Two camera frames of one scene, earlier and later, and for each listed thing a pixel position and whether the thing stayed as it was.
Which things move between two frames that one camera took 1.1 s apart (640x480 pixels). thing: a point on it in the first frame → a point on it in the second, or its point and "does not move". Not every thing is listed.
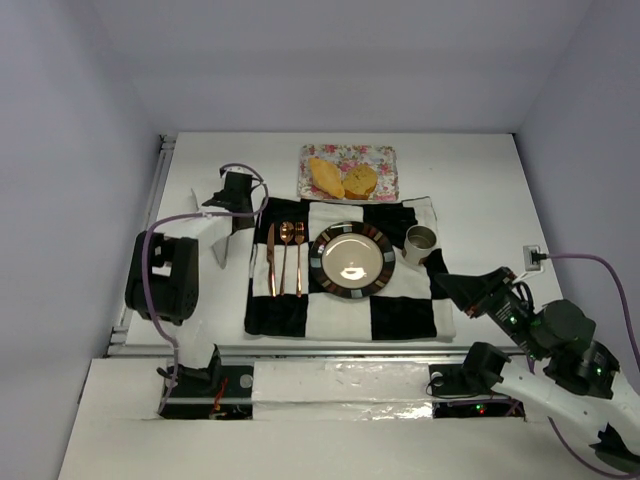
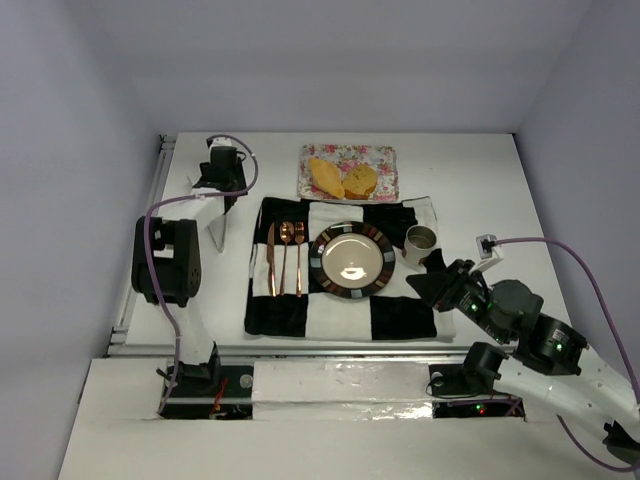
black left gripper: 232,198 → 220,182
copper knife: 270,255 does not move
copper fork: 299,236 does not move
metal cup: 419,240 does not move
